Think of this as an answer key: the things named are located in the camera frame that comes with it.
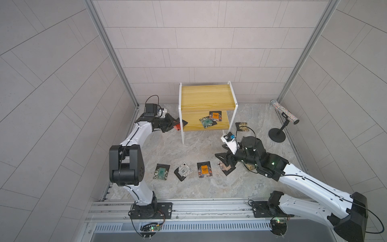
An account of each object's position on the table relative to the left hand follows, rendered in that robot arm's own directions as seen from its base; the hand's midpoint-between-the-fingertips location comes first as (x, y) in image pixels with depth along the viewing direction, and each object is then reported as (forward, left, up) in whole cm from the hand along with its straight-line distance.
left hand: (180, 119), depth 88 cm
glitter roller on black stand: (-2, -63, -13) cm, 64 cm away
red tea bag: (-7, 0, +2) cm, 7 cm away
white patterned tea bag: (-25, -3, -15) cm, 29 cm away
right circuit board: (-50, -49, -17) cm, 72 cm away
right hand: (-22, -21, +4) cm, 31 cm away
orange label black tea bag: (-24, -14, -15) cm, 32 cm away
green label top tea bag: (-25, +9, -15) cm, 31 cm away
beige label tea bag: (+4, -43, -14) cm, 45 cm away
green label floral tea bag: (-1, -16, 0) cm, 16 cm away
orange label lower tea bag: (+3, -21, +1) cm, 21 cm away
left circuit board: (-52, +9, -15) cm, 55 cm away
